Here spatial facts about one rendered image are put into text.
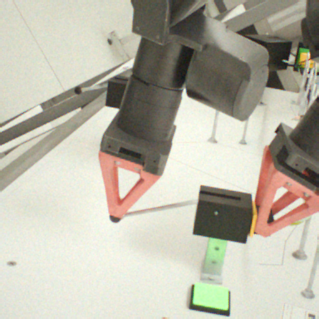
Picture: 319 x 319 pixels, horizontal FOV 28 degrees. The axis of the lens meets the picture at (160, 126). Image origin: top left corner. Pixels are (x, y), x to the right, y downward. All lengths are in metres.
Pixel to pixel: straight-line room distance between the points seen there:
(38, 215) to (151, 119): 0.23
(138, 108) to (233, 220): 0.15
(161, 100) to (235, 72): 0.08
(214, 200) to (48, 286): 0.19
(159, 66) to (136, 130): 0.07
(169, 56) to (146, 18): 0.05
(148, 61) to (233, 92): 0.09
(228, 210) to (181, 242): 0.12
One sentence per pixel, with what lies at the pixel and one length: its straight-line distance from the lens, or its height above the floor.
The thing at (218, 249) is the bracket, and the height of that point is 1.12.
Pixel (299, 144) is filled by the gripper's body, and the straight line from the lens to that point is 0.65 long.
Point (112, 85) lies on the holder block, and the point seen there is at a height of 0.97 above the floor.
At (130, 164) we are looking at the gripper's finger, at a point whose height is 1.09.
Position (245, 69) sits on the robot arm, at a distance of 0.58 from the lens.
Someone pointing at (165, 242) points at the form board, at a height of 1.05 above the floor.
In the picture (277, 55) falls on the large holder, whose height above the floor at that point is 1.18.
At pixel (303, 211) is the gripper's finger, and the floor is 1.22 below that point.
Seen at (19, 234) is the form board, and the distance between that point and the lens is 0.75.
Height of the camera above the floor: 1.33
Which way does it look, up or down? 18 degrees down
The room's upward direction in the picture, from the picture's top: 66 degrees clockwise
